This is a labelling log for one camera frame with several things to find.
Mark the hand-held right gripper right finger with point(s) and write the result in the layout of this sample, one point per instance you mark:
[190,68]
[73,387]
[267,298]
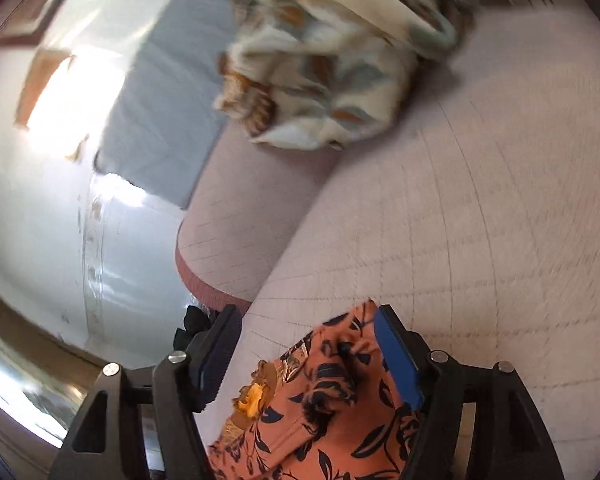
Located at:
[397,360]

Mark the pink bolster pillow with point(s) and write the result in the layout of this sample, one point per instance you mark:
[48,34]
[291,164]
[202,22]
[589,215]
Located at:
[240,220]

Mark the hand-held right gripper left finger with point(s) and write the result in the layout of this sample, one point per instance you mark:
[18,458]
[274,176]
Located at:
[215,360]

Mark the pink quilted bed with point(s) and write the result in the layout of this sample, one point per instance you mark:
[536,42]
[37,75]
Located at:
[480,210]

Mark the orange floral top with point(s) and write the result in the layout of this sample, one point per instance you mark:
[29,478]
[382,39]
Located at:
[320,430]

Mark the cream floral blanket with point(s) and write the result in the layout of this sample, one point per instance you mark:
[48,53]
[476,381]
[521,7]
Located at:
[330,60]

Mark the grey-blue pillow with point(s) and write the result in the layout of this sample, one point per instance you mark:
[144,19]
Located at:
[170,110]

